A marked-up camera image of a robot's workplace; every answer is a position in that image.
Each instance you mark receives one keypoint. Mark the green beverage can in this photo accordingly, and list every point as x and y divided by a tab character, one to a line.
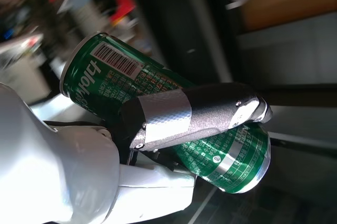
105	76

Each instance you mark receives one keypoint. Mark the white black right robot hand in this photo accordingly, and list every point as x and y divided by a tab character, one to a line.
181	118

